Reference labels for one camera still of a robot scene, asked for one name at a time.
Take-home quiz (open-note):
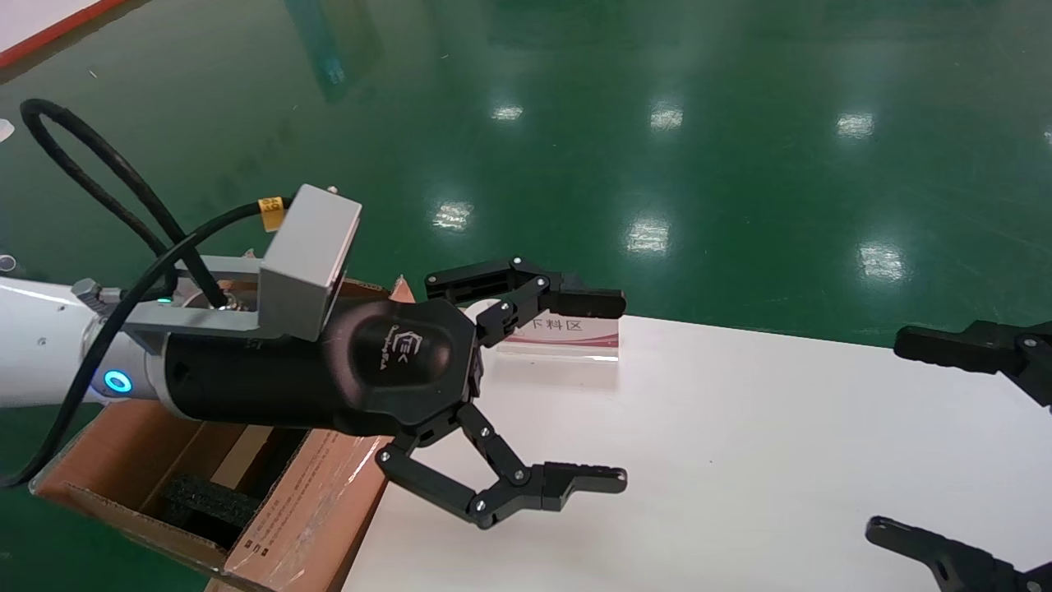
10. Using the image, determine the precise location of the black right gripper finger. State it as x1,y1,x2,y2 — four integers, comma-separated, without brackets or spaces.
893,321,1052,408
865,516,1052,592

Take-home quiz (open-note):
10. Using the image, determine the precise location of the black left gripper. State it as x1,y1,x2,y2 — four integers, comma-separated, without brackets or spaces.
160,257,629,530

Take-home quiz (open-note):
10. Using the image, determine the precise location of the large open cardboard box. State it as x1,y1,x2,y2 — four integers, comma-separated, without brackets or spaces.
31,275,416,592

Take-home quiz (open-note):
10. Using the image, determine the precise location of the acrylic sign with red text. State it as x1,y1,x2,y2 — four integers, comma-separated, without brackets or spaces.
497,311,621,363

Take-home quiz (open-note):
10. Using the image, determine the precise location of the black foam insert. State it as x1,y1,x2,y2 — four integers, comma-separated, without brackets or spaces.
163,426,311,529

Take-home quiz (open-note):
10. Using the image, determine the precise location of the red edged white platform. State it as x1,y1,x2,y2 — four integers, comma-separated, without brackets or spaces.
0,0,131,72

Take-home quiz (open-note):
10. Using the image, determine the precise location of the grey wrist camera housing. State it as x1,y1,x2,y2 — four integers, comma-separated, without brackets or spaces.
123,184,363,342

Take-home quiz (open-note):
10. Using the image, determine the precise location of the black braided cable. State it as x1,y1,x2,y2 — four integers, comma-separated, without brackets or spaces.
0,97,297,488

